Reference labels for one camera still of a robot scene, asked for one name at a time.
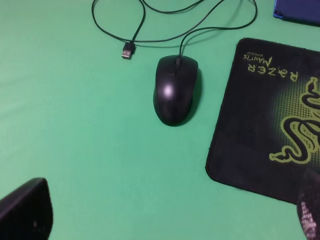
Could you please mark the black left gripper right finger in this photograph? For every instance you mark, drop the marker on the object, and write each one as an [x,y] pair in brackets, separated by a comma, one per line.
[308,205]

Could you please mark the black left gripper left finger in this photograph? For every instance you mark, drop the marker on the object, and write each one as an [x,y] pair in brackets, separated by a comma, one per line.
[27,212]

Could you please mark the black computer mouse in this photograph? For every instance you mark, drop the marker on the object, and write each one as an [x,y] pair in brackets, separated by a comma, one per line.
[174,89]

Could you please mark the black razer mouse pad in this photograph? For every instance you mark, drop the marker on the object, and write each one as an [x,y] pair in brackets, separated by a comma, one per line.
[268,128]

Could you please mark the blue notebook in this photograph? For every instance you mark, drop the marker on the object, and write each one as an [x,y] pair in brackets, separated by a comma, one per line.
[298,11]

